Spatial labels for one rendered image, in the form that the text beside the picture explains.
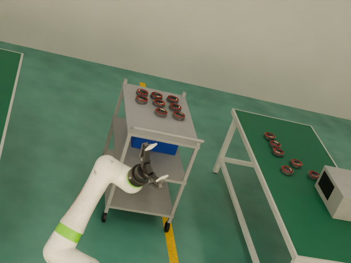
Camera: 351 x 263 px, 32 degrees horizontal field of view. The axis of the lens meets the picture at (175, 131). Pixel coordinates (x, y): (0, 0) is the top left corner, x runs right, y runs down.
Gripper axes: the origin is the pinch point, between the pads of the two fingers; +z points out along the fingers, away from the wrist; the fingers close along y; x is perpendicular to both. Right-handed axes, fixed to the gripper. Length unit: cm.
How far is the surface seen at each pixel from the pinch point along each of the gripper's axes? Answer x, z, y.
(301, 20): -437, -374, -189
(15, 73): -31, -288, -157
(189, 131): -137, -219, -52
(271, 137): -234, -249, -32
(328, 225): -200, -173, 58
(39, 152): -43, -341, -94
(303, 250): -154, -152, 67
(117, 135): -96, -271, -75
